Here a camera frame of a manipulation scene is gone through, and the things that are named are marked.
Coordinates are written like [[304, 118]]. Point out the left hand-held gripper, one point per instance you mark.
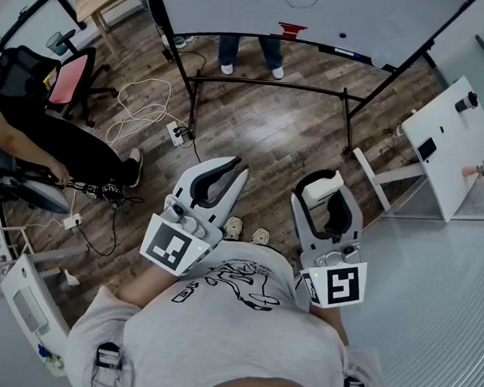
[[167, 241]]

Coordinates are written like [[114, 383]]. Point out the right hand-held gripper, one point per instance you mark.
[[343, 284]]

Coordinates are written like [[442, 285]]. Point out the white eraser block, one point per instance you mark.
[[323, 188]]

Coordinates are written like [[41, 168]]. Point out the large white whiteboard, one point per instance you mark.
[[240, 9]]

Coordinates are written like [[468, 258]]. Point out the person's left forearm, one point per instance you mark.
[[142, 289]]

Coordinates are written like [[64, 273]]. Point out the person's right forearm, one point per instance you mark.
[[332, 321]]

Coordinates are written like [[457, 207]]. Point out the person's left shoe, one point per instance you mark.
[[233, 228]]

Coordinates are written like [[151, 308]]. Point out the person's shoe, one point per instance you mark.
[[233, 228], [260, 236]]

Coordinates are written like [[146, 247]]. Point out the person's right shoe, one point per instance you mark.
[[260, 236]]

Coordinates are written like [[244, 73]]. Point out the black hand-held device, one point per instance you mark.
[[109, 189]]

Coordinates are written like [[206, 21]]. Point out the black phone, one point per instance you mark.
[[427, 149]]

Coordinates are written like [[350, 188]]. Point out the small white power strip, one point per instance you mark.
[[73, 222]]

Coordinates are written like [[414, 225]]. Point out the person's grey printed t-shirt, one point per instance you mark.
[[222, 333]]

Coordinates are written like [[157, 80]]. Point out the white desk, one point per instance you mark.
[[451, 134]]

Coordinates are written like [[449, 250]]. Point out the pink flower bunch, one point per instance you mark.
[[483, 170]]

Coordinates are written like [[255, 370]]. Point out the translucent plastic cup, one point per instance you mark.
[[381, 58]]

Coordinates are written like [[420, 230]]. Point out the black office chair pink seat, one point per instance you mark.
[[69, 79]]

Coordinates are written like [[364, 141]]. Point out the black tumbler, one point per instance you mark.
[[466, 102]]

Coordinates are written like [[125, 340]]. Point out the mesh waste bin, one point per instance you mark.
[[58, 42]]

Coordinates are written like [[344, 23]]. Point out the white cabinet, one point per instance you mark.
[[29, 297]]

